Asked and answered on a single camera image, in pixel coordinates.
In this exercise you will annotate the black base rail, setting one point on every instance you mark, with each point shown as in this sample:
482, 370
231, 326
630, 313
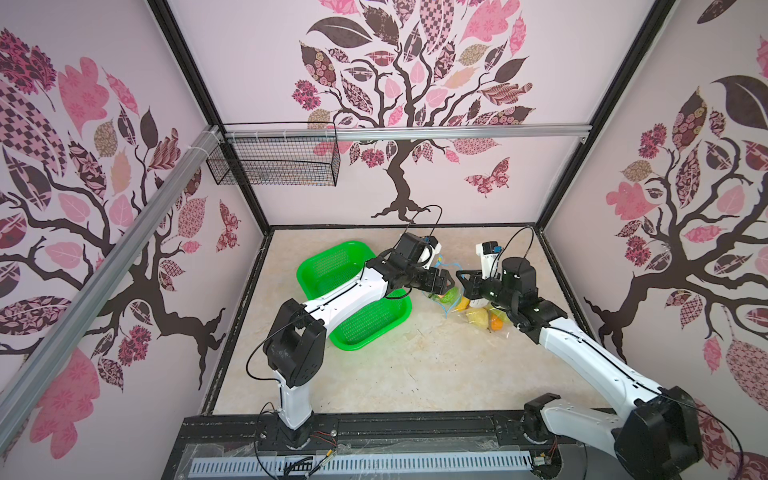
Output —
371, 433

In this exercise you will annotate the black wire basket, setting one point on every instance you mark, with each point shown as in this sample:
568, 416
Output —
286, 153

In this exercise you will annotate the white slotted cable duct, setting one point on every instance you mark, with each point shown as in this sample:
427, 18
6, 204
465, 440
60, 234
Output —
358, 465

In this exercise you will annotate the green plastic basket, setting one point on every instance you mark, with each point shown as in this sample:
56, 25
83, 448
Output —
328, 270

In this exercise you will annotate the left diagonal aluminium rail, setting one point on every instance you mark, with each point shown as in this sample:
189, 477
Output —
37, 373

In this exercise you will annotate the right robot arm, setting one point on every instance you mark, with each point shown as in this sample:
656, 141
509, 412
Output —
652, 431

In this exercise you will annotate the horizontal aluminium rail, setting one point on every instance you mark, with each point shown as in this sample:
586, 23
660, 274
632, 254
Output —
420, 132

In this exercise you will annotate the clear zip top bag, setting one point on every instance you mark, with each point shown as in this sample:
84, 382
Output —
457, 311

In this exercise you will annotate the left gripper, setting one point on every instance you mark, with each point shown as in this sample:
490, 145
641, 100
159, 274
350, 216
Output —
439, 287

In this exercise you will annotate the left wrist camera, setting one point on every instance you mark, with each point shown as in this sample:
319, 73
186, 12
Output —
431, 249

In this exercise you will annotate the beige potato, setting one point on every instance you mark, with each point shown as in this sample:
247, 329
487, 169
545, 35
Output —
479, 317

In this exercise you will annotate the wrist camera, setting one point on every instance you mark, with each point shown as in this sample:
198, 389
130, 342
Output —
431, 249
488, 253

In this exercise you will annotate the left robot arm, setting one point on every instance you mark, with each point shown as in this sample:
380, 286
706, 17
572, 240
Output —
295, 345

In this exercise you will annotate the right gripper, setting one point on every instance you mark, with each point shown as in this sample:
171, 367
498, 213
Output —
471, 284

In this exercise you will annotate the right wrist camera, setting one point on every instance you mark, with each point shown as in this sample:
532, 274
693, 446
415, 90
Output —
488, 253

